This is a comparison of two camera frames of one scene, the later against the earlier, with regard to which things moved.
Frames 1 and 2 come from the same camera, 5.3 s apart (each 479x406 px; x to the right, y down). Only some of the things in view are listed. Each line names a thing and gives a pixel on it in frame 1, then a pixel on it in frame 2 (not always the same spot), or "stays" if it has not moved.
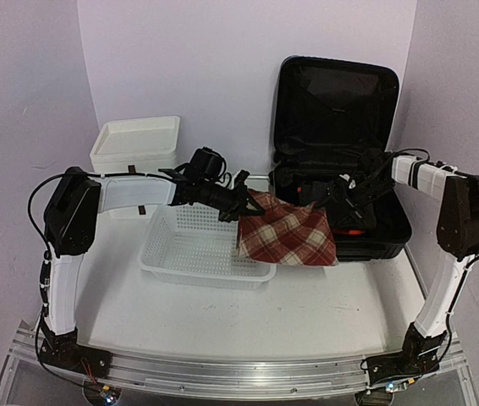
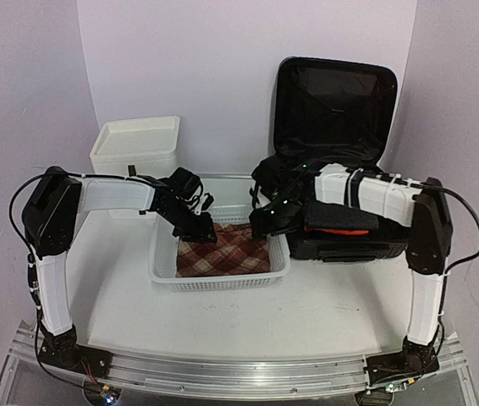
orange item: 348,232 stays
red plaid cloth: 288,232 → 236,251
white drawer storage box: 134,145 stays
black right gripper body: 361,196 → 283,219
